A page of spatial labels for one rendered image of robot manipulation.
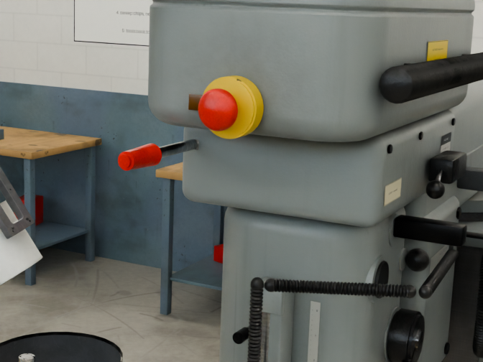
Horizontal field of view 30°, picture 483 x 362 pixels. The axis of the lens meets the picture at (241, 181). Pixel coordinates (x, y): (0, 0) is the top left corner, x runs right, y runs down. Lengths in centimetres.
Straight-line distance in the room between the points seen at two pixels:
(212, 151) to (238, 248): 13
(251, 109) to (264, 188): 16
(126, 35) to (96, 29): 24
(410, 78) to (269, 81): 13
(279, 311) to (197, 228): 512
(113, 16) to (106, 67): 36
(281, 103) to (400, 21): 15
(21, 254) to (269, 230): 29
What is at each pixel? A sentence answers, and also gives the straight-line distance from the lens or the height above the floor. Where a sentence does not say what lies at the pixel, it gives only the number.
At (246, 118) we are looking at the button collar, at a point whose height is 175.
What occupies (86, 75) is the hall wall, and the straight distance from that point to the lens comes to 646.
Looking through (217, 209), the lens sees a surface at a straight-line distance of 586.
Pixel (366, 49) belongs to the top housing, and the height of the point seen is 182.
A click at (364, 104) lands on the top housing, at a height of 177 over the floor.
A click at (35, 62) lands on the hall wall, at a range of 673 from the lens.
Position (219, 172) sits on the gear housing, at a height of 167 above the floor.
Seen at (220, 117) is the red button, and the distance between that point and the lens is 84.
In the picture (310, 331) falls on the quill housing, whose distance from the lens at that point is 105.
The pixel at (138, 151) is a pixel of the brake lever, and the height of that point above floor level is 171.
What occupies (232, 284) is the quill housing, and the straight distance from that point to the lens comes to 108.
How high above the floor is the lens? 186
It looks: 11 degrees down
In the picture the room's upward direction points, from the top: 2 degrees clockwise
